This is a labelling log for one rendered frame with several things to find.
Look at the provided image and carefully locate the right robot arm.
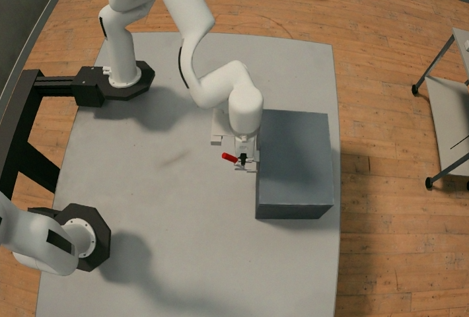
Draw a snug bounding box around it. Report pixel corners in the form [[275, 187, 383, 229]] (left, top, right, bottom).
[[0, 192, 96, 276]]

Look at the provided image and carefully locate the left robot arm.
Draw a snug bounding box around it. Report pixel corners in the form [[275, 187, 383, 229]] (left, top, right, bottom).
[[98, 0, 264, 146]]

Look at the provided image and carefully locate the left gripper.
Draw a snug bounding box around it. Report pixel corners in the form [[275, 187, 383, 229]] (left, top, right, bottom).
[[234, 133, 258, 164]]

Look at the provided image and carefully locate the dark grey rectangular case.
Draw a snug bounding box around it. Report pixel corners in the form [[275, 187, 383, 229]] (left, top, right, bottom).
[[222, 109, 334, 219]]

